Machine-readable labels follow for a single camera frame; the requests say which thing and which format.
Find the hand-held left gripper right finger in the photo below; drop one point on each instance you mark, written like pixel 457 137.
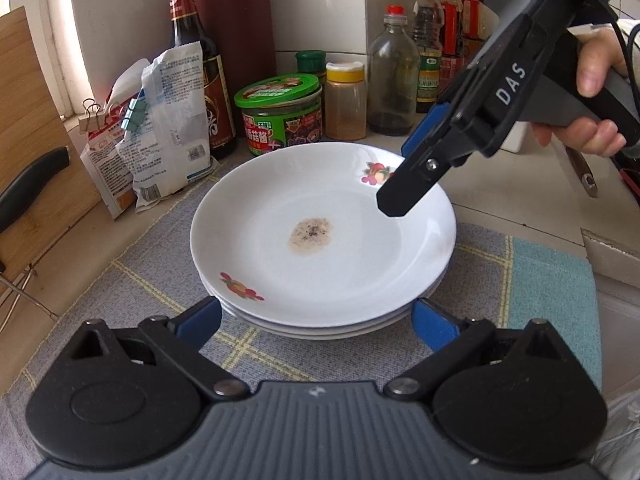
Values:
pixel 432 325

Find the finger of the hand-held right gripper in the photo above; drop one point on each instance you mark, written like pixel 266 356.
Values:
pixel 415 185
pixel 425 130

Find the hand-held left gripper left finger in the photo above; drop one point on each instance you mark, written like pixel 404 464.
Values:
pixel 202 317

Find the white floral plate brown stain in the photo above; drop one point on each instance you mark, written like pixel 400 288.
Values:
pixel 250 240

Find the person's right forearm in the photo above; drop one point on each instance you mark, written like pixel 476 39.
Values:
pixel 634 52

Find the person's right hand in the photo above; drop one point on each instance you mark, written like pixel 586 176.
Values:
pixel 595 70

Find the clear glass bottle red cap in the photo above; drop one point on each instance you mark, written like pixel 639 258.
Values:
pixel 393 75

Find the oil bottle green label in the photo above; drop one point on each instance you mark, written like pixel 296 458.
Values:
pixel 427 60

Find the dark bottle red label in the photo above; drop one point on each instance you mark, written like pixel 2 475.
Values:
pixel 450 25

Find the yellow lid spice jar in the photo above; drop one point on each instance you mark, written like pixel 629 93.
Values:
pixel 345 105

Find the grey blue checked cloth mat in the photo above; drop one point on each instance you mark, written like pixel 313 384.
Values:
pixel 125 285

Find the white plastic box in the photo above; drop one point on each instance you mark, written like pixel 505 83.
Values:
pixel 515 140

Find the green cap spice jar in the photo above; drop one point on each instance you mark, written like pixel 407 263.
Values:
pixel 311 62

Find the green lid sauce jar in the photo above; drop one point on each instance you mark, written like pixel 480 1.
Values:
pixel 275 125

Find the metal spatula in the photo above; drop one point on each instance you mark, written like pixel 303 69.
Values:
pixel 582 172

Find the red white food bag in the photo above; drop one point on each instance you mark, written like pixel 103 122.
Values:
pixel 100 160

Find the dark red knife block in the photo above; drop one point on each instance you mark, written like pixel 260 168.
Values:
pixel 240 35

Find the white blue food bag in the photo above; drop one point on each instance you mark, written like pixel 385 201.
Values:
pixel 170 110

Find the teal binder clip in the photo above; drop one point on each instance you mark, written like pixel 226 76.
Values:
pixel 136 115

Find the light grey jacket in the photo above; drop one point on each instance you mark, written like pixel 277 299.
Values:
pixel 620 435

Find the dark soy sauce bottle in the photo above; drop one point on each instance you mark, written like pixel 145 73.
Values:
pixel 190 35

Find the bamboo cutting board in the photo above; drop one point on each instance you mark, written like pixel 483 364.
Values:
pixel 30 110

